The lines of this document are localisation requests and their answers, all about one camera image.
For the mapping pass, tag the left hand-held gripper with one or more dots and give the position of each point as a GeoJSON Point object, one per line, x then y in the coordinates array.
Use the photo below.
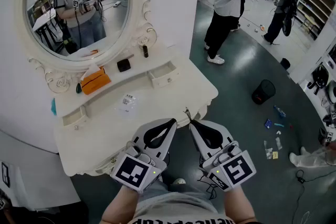
{"type": "Point", "coordinates": [132, 171]}

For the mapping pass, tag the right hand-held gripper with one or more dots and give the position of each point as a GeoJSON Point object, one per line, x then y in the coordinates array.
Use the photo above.
{"type": "Point", "coordinates": [236, 168]}

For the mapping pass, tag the white vanity drawer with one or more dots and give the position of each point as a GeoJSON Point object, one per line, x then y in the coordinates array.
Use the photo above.
{"type": "Point", "coordinates": [74, 119]}
{"type": "Point", "coordinates": [164, 77]}

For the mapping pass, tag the black square makeup compact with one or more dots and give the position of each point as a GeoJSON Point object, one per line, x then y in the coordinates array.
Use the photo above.
{"type": "Point", "coordinates": [124, 65]}

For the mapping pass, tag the brown makeup tube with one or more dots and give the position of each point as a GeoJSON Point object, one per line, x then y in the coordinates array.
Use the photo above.
{"type": "Point", "coordinates": [145, 52]}

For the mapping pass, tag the dark green makeup item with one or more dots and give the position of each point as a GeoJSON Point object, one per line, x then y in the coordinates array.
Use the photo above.
{"type": "Point", "coordinates": [78, 88]}

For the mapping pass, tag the person's left forearm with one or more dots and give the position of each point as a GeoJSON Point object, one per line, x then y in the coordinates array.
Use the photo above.
{"type": "Point", "coordinates": [118, 204]}

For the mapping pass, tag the person's right forearm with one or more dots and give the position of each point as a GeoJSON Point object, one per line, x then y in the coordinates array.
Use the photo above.
{"type": "Point", "coordinates": [239, 204]}

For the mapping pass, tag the white vanity table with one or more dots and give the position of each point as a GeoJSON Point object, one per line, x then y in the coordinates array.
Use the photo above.
{"type": "Point", "coordinates": [105, 133]}

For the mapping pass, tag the clear labelled plastic bag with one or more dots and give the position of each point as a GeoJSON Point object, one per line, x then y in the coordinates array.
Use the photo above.
{"type": "Point", "coordinates": [126, 105]}

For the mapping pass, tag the person's white shoe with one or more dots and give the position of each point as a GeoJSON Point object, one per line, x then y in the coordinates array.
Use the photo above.
{"type": "Point", "coordinates": [179, 181]}

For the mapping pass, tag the person's grey trousers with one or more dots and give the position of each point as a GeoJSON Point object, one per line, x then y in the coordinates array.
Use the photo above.
{"type": "Point", "coordinates": [157, 187]}

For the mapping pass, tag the clear plastic wrapper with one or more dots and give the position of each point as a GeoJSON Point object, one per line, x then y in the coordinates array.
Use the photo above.
{"type": "Point", "coordinates": [268, 150]}
{"type": "Point", "coordinates": [278, 143]}

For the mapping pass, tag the blue packet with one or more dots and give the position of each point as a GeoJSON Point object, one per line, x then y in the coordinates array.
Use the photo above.
{"type": "Point", "coordinates": [268, 123]}

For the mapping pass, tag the yellow paper note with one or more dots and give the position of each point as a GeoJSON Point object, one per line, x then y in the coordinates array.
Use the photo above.
{"type": "Point", "coordinates": [275, 155]}

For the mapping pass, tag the teal strip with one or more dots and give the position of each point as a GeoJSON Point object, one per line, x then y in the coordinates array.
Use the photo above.
{"type": "Point", "coordinates": [279, 125]}

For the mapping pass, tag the black mesh waste bin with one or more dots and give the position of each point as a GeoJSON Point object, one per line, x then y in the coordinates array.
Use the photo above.
{"type": "Point", "coordinates": [263, 93]}

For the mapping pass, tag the person's grey printed shirt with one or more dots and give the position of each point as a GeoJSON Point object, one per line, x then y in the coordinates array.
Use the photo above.
{"type": "Point", "coordinates": [176, 207]}

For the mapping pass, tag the orange tissue box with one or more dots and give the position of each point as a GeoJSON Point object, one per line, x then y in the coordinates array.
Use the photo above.
{"type": "Point", "coordinates": [95, 82]}

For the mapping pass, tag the white tissue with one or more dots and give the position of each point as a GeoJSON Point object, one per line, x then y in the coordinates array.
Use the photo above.
{"type": "Point", "coordinates": [90, 70]}

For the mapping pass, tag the small black box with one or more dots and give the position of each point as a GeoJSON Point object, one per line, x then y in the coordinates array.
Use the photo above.
{"type": "Point", "coordinates": [285, 63]}

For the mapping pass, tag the teal plastic item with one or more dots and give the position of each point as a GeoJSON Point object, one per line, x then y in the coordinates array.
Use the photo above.
{"type": "Point", "coordinates": [53, 107]}

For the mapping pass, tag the white equipment shelf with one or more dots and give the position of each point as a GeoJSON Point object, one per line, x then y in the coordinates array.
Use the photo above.
{"type": "Point", "coordinates": [319, 110]}

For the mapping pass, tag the black headset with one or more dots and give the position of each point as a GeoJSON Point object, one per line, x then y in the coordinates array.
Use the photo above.
{"type": "Point", "coordinates": [320, 78]}

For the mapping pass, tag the white cabinet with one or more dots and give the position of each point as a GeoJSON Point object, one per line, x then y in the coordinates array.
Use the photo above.
{"type": "Point", "coordinates": [34, 173]}

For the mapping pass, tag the white open shelf rack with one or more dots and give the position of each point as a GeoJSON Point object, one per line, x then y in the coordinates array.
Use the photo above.
{"type": "Point", "coordinates": [315, 8]}

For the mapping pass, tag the white oval framed mirror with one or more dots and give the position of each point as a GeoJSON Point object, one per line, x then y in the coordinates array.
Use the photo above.
{"type": "Point", "coordinates": [19, 23]}

